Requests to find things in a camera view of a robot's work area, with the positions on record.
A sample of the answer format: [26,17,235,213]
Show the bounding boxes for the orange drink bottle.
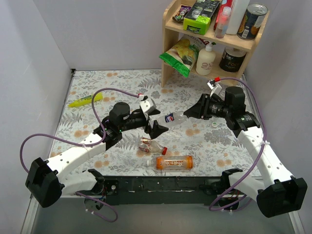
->
[146,156,194,171]

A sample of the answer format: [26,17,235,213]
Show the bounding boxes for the clear green-label water bottle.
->
[218,89,226,99]

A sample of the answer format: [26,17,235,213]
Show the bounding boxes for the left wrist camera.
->
[138,94,156,115]

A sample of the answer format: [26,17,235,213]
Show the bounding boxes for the purple cable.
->
[208,77,267,212]
[19,88,144,223]

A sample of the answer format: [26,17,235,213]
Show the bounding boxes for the small black-cap clear bottle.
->
[157,112,187,128]

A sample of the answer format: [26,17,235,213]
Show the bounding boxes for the green chips bag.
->
[159,40,199,78]

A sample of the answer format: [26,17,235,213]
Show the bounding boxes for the dark snack packet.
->
[172,5,191,23]

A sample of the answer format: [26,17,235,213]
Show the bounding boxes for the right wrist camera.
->
[207,77,222,97]

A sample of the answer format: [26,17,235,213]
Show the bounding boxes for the floral table mat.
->
[51,70,254,176]

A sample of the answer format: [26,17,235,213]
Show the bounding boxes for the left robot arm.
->
[25,99,168,208]

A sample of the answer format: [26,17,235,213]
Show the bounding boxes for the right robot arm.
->
[184,86,308,217]

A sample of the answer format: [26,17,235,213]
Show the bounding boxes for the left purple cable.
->
[19,88,144,223]

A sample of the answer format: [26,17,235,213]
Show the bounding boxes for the tin food can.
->
[237,3,268,40]

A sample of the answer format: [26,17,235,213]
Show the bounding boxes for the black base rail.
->
[75,175,241,207]

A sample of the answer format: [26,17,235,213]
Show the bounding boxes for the cassava chips bag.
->
[180,34,210,50]

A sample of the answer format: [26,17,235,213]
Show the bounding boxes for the white tall bottle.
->
[226,0,250,35]

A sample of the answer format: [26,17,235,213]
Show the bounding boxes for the white pump lotion bottle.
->
[195,42,216,76]

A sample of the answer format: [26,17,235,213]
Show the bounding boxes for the red white carton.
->
[214,0,233,30]

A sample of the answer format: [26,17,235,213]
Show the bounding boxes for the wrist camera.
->
[207,77,222,97]
[138,94,156,115]

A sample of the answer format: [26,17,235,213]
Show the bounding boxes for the pink spray bottle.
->
[214,6,232,39]

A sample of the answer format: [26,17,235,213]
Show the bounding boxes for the red-cap clear bottle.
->
[138,137,167,155]

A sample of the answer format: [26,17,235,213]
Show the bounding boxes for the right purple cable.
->
[208,77,267,212]

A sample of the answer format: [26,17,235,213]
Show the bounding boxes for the green black box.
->
[183,0,221,35]

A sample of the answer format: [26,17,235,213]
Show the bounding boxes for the yellow green tube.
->
[68,93,103,108]

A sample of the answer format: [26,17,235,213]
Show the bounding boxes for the wooden shelf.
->
[160,0,270,96]

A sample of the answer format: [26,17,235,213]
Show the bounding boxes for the black canister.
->
[219,47,247,73]

